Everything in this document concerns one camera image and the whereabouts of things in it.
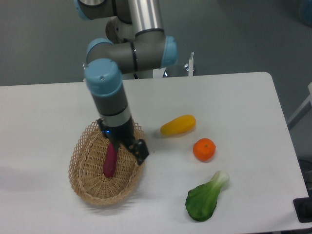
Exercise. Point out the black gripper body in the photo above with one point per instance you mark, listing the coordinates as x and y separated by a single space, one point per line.
124 133

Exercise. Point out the purple sweet potato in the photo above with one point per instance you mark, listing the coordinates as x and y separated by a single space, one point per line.
110 162

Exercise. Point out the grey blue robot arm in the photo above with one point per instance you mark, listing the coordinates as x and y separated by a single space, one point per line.
147 48

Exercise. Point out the woven wicker oval basket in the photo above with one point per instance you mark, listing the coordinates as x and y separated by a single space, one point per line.
86 170

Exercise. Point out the yellow mango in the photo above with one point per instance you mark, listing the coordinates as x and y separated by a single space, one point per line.
179 125

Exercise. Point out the orange tangerine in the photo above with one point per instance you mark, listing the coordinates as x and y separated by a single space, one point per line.
204 149

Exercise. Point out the green bok choy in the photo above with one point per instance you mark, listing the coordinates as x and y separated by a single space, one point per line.
201 201

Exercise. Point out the black device at table edge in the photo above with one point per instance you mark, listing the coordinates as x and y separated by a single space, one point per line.
303 208

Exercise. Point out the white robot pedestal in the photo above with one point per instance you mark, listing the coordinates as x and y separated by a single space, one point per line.
146 74

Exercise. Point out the white frame at right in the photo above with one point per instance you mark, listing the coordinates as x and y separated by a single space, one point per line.
301 111

